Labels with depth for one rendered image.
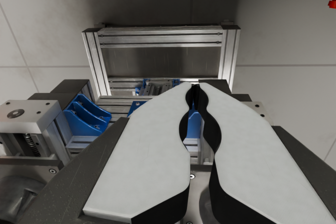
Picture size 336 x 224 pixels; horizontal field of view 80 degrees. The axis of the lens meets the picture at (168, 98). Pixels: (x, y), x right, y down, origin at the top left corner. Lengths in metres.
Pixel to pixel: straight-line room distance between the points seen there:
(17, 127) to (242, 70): 1.29
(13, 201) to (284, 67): 1.51
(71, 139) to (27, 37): 1.19
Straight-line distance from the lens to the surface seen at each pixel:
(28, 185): 0.58
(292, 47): 1.54
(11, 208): 0.58
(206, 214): 0.49
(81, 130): 0.62
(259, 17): 1.41
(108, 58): 1.26
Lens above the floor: 1.31
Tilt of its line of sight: 57 degrees down
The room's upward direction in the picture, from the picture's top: 172 degrees counter-clockwise
